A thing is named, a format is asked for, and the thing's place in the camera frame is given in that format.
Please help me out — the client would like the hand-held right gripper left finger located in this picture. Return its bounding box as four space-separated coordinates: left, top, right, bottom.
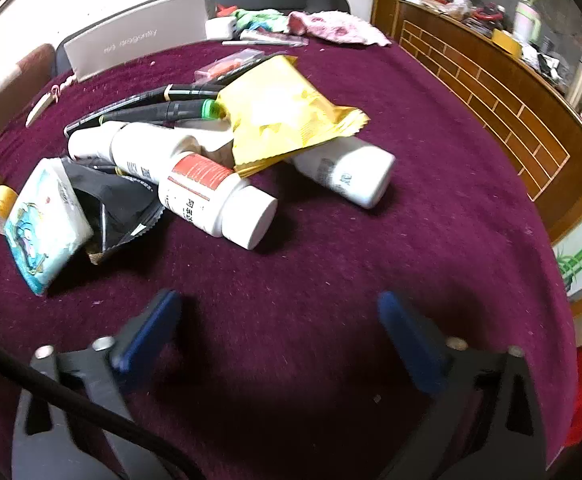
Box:
11 288 183 480

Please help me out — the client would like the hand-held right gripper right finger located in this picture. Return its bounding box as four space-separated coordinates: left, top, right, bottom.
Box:
377 291 548 480

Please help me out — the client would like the black foil packet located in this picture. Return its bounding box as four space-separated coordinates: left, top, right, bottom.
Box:
63 157 166 266

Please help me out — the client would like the teal print tissue pack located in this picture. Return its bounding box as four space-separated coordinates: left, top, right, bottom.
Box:
3 157 94 297

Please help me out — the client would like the white plastic packet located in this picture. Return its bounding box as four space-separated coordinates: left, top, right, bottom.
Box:
158 152 278 251

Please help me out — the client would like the white bottle barcode label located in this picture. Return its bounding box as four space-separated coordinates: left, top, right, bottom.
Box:
111 122 202 186

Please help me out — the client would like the large white bottle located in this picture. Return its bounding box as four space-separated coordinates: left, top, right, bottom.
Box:
291 136 397 210

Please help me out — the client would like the plain white bottle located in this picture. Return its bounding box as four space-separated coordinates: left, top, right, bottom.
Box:
67 121 128 162

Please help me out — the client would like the black marker green cap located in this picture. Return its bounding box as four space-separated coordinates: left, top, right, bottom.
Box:
99 99 228 126

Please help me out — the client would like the yellow snack packet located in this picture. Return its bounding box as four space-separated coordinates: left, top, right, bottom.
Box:
216 55 371 177

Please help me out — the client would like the maroon tablecloth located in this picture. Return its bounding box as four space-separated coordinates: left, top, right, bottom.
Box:
0 40 580 480

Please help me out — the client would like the wooden sideboard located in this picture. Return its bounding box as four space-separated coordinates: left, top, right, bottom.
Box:
371 0 582 243

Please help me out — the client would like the maroon armchair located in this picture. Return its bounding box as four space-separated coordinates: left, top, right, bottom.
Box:
0 43 58 163

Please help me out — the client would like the clear plastic case red content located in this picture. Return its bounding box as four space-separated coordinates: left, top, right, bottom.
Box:
193 48 265 84

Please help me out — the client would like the grey flat box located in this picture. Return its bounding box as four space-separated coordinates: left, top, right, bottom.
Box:
63 0 218 83

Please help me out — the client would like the small white adapter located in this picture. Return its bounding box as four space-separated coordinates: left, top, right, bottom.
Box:
204 16 239 41

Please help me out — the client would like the silver thermos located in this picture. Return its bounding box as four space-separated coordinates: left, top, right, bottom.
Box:
565 55 582 110

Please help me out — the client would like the pink cloth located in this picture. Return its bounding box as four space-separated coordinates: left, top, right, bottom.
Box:
287 10 393 47

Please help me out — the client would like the green cloth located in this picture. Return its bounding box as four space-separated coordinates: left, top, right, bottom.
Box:
231 8 292 32

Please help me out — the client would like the white green cup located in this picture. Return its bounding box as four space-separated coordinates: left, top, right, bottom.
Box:
514 0 543 45

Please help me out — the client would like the black cable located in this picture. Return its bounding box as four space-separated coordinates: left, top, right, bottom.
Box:
0 327 207 480

